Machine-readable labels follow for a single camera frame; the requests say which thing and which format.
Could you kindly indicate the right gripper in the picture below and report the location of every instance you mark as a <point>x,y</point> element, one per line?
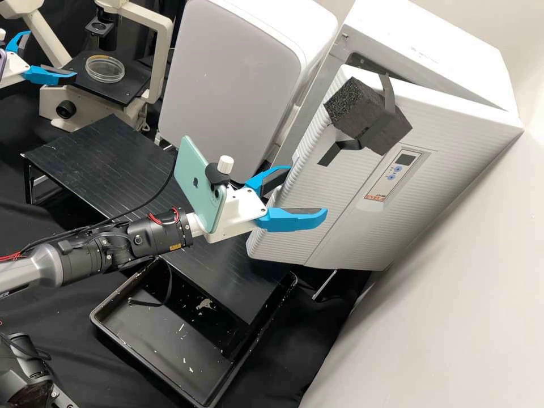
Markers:
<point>240,212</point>

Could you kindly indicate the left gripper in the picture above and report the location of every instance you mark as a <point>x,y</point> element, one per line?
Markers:
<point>15,70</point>

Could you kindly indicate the incubator door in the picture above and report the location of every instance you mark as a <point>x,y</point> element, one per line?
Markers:
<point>331,221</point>

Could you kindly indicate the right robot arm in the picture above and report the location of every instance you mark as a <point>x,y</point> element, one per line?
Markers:
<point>85,255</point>

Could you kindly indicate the white incubator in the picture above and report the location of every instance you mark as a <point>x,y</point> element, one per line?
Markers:
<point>425,34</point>

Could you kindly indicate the cream microscope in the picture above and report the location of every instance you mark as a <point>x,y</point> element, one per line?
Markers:
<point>55,97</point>

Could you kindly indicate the petri dish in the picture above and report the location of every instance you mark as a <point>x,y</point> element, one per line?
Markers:
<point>105,68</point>

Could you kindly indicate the black platform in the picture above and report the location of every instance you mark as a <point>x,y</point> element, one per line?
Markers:
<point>97,165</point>
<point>238,289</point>

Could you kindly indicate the white box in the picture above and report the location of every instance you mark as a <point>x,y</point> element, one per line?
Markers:
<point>238,76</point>

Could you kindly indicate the black tray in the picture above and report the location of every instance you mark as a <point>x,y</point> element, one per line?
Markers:
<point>178,340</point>

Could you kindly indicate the right wrist camera phone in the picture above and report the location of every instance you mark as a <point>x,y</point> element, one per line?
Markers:
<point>193,178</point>

